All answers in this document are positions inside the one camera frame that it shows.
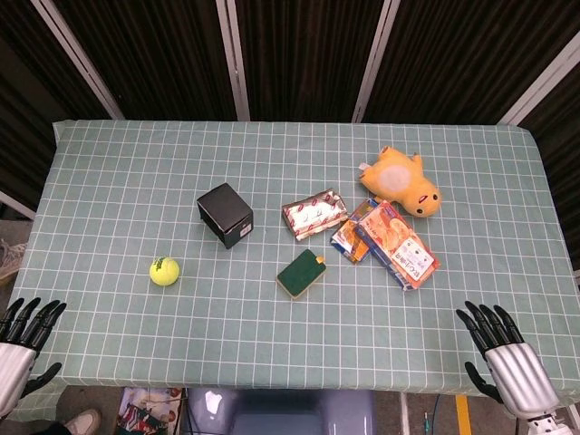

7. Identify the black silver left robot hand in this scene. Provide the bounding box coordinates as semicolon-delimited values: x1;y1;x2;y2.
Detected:
0;296;68;421

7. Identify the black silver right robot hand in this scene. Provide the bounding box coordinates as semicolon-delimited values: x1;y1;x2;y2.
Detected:
455;301;562;419

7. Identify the yellow tennis ball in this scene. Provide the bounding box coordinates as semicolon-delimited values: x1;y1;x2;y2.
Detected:
149;256;181;287

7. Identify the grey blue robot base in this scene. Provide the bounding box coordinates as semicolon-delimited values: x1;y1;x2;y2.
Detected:
183;388;377;435

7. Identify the large orange cracker box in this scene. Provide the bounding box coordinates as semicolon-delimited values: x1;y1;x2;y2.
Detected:
353;200;441;295

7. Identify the green gridded cutting mat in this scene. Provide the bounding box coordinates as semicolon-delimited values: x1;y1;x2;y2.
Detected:
7;120;580;422

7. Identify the black cardboard box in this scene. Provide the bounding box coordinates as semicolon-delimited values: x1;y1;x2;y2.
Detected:
196;182;254;250

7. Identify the dark trouser leg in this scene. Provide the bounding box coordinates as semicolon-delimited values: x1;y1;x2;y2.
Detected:
0;419;69;435

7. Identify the beige shoe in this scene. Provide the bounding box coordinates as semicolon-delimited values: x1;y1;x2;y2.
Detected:
63;408;103;435

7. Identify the white sneaker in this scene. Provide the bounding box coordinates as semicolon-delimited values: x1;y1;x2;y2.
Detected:
0;238;29;283

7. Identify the colourful printed carton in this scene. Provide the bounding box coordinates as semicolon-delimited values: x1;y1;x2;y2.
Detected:
116;387;182;435

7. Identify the small orange blue carton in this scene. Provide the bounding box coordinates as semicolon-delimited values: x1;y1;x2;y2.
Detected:
329;198;380;265

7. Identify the yellow plush toy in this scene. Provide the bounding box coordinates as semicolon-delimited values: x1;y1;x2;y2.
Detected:
359;145;442;219

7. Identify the green yellow sponge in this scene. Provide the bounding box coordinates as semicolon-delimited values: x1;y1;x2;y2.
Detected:
275;247;328;301

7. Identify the silver foil snack packet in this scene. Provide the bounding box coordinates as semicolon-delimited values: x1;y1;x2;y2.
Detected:
281;188;350;241

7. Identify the thin green cable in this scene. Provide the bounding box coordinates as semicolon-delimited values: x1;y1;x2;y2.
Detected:
421;392;443;435

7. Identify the white frame post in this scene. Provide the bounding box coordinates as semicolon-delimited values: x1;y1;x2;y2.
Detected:
30;0;124;121
351;0;400;123
215;0;251;121
0;189;36;222
500;40;580;127

